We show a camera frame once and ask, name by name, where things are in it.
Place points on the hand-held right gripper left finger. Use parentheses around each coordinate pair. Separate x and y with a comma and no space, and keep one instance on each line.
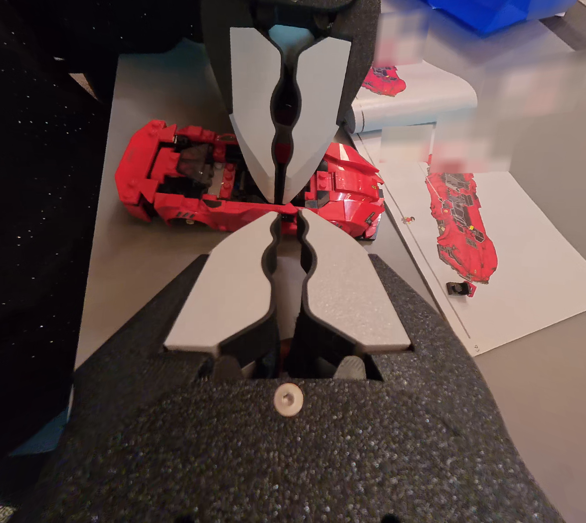
(219,294)

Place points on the red lego car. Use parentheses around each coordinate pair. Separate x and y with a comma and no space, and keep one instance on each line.
(137,166)

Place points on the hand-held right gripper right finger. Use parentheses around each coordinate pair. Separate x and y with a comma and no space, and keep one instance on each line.
(352,299)

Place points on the person's dark speckled clothing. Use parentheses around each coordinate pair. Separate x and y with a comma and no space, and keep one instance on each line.
(45,166)

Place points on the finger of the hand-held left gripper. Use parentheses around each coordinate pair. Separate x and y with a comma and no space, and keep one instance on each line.
(249,97)
(320,111)

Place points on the small black lego piece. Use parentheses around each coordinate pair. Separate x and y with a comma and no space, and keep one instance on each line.
(457,288)

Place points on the lego instruction booklet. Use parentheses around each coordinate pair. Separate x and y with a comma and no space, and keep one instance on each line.
(526,235)

